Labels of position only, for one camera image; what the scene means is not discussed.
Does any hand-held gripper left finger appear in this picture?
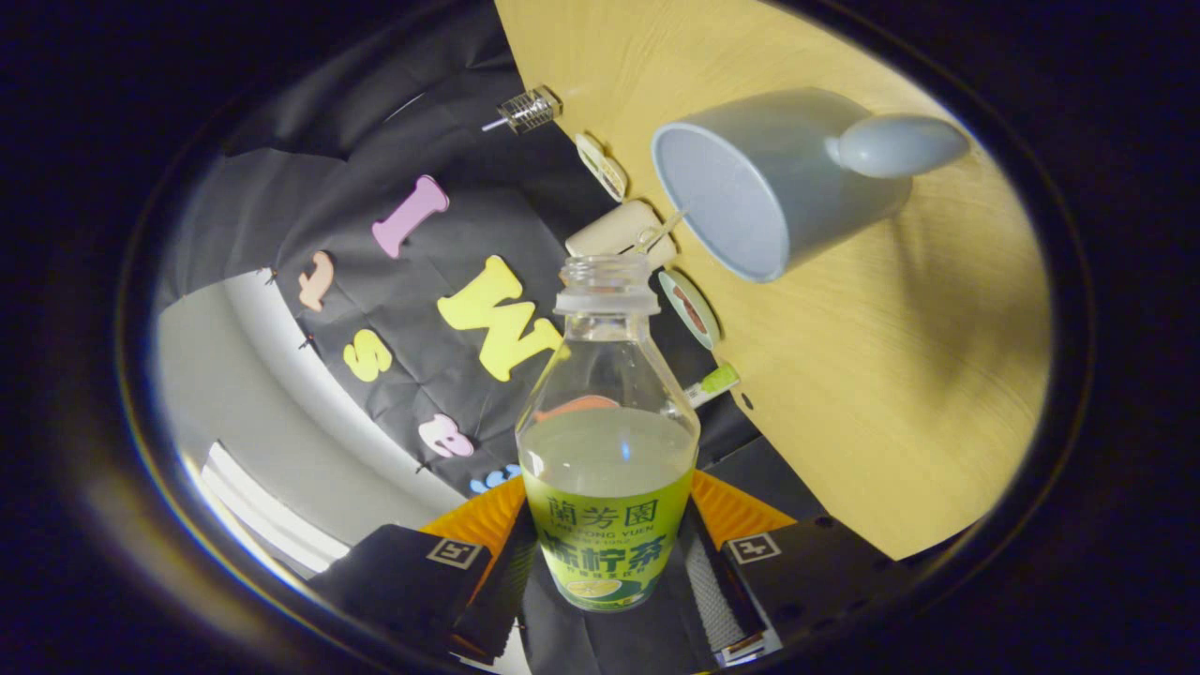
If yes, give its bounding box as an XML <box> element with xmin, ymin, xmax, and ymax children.
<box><xmin>305</xmin><ymin>473</ymin><xmax>540</xmax><ymax>662</ymax></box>

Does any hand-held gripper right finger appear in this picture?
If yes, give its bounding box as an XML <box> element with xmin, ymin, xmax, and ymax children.
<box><xmin>677</xmin><ymin>469</ymin><xmax>924</xmax><ymax>667</ymax></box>

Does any green label juice bottle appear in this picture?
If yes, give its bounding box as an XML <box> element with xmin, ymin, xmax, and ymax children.
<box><xmin>514</xmin><ymin>253</ymin><xmax>701</xmax><ymax>613</ymax></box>

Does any white cup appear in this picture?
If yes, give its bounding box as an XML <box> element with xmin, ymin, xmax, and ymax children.
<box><xmin>652</xmin><ymin>87</ymin><xmax>971</xmax><ymax>284</ymax></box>

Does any white and green spray bottle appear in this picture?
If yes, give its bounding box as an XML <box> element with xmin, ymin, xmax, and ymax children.
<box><xmin>682</xmin><ymin>363</ymin><xmax>741</xmax><ymax>409</ymax></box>

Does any large ceiling light panel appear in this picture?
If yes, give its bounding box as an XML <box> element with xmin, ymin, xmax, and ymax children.
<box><xmin>197</xmin><ymin>441</ymin><xmax>353</xmax><ymax>575</ymax></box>

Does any pale green plate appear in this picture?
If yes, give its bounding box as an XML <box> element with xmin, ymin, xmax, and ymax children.
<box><xmin>657</xmin><ymin>270</ymin><xmax>722</xmax><ymax>351</ymax></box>

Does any wooden table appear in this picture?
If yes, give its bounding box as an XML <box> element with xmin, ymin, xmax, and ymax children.
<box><xmin>494</xmin><ymin>0</ymin><xmax>1053</xmax><ymax>562</ymax></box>

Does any white toaster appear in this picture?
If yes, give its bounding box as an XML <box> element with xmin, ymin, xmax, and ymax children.
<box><xmin>565</xmin><ymin>199</ymin><xmax>678</xmax><ymax>273</ymax></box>

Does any white divided dish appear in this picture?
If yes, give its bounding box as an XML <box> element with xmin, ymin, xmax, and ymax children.
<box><xmin>574</xmin><ymin>131</ymin><xmax>629</xmax><ymax>203</ymax></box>

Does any clear square holder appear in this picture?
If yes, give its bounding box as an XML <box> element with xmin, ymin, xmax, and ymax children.
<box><xmin>497</xmin><ymin>84</ymin><xmax>563</xmax><ymax>134</ymax></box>

